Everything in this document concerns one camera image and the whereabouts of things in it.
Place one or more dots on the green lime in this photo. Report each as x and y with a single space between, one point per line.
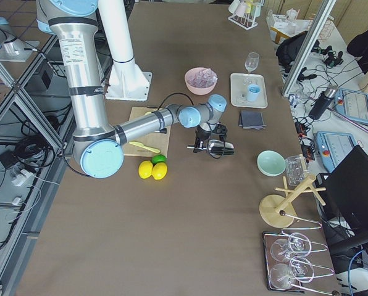
158 159

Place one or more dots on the ice cubes in cup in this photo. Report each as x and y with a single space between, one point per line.
254 89

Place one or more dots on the black thermos bottle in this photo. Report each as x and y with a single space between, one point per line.
323 102

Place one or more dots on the blue teach pendant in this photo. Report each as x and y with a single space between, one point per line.
333 147
352 104

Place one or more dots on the clear wine glass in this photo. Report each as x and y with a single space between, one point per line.
252 62

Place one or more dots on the yellow lemon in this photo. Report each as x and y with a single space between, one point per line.
145 169
159 170

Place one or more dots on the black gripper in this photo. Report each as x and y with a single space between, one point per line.
200 134

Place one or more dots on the cream serving tray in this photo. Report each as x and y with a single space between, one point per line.
238 86

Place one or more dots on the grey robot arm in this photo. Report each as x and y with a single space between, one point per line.
97 144

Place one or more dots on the yellow lemon lower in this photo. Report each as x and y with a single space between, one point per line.
159 170

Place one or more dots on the steel ice scoop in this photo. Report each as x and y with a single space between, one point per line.
214 148

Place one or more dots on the yellow lemon upper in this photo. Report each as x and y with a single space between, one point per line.
145 169

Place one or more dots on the clear ice cubes pile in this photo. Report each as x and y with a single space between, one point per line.
202 78

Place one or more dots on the yellow plastic knife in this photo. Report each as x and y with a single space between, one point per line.
143 146

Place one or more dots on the pink bowl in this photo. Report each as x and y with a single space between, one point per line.
197 91

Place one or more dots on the green bowl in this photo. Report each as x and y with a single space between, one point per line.
270 163

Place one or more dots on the white wire cup rack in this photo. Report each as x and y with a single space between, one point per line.
245 13

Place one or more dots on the bamboo cutting board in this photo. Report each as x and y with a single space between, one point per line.
155 140

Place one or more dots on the grey folded cloth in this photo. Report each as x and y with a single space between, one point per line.
251 120

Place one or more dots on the blue cup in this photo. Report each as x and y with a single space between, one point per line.
251 97

